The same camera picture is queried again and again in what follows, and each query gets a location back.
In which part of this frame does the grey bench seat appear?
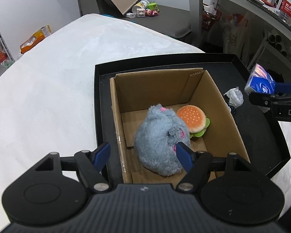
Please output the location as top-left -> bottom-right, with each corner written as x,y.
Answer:
125,5 -> 191,40

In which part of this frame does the white charger block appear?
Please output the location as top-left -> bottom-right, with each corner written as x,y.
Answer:
125,13 -> 136,18

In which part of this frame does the orange paper bag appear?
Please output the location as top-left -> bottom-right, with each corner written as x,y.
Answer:
20,25 -> 52,54

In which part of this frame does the red plastic basket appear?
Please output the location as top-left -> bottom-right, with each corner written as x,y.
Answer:
202,9 -> 222,30

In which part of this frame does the white food canister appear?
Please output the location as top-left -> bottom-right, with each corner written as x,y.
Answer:
132,0 -> 152,14

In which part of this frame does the green toy box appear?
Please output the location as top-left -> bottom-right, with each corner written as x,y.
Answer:
148,2 -> 159,12

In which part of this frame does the black shallow tray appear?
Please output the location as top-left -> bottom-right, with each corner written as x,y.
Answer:
94,54 -> 290,185

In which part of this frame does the red doll toy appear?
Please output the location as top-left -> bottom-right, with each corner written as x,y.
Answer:
145,9 -> 159,17

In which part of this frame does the blue tissue pack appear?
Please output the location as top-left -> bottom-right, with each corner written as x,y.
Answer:
244,64 -> 276,95

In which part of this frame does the white tote bag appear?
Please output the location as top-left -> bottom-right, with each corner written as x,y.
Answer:
221,13 -> 249,58

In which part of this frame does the brown cardboard box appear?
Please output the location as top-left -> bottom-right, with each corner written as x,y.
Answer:
110,68 -> 248,185

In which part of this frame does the grey plush mouse toy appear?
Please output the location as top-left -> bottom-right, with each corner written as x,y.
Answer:
134,104 -> 190,177

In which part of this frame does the white blanket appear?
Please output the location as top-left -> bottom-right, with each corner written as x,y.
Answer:
0,14 -> 291,232

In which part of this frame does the orange burger plush toy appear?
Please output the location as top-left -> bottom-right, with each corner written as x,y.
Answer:
177,105 -> 210,138

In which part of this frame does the black curved desk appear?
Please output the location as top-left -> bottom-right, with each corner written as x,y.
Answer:
189,0 -> 291,46

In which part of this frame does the white plastic bag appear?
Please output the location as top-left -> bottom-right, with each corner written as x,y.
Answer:
225,87 -> 244,108

